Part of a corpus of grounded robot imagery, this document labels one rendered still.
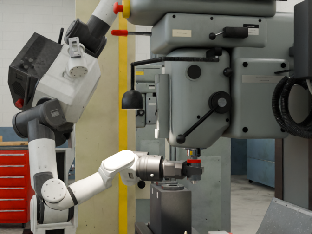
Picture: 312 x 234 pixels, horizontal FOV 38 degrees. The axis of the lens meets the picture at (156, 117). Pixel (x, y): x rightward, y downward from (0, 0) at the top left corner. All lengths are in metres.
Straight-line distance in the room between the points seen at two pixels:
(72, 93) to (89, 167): 1.57
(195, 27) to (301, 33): 0.32
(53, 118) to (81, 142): 1.59
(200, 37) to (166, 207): 0.67
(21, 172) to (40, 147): 4.41
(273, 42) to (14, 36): 9.38
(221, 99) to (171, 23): 0.28
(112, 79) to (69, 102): 1.56
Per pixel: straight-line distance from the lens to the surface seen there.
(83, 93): 1.71
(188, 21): 1.42
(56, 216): 2.04
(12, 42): 10.63
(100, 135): 3.19
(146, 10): 1.41
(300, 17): 1.32
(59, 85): 1.69
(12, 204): 6.05
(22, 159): 5.95
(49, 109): 1.60
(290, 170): 1.71
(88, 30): 1.87
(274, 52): 1.52
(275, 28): 1.53
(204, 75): 1.43
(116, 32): 1.58
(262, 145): 9.29
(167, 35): 1.40
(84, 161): 3.19
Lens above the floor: 1.41
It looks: level
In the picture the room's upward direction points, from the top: straight up
